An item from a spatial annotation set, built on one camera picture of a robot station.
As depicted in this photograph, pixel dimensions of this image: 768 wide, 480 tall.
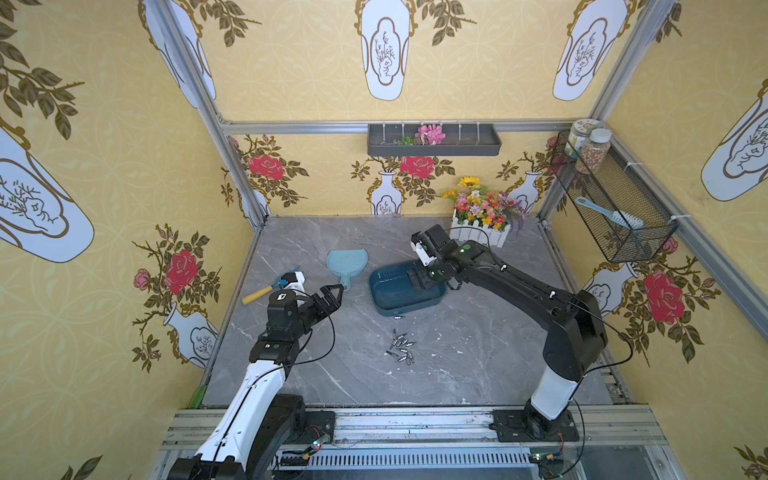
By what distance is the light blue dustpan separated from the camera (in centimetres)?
109

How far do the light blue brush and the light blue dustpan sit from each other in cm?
70

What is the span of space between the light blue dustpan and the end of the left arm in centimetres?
32

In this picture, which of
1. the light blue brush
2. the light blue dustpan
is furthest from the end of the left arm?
the light blue brush

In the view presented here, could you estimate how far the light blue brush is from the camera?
69 centimetres

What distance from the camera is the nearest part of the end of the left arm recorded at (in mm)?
705

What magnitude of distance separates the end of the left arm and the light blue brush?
699 millimetres

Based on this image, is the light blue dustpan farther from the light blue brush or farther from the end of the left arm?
the light blue brush
